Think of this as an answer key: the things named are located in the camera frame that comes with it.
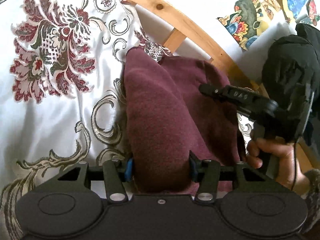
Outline maroon sweater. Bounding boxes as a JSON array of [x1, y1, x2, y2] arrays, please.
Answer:
[[124, 47, 246, 194]]

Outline person's right hand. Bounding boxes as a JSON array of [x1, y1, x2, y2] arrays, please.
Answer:
[[247, 137, 310, 195]]

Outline black padded jacket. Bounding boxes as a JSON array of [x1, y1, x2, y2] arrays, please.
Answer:
[[261, 23, 319, 146]]

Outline yellow colourful comic poster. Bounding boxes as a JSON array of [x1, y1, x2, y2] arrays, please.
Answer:
[[217, 0, 293, 50]]

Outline floral white bedspread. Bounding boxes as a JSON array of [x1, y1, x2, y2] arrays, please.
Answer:
[[0, 0, 253, 240]]

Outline wooden bed frame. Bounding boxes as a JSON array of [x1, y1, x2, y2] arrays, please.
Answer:
[[126, 0, 267, 95]]

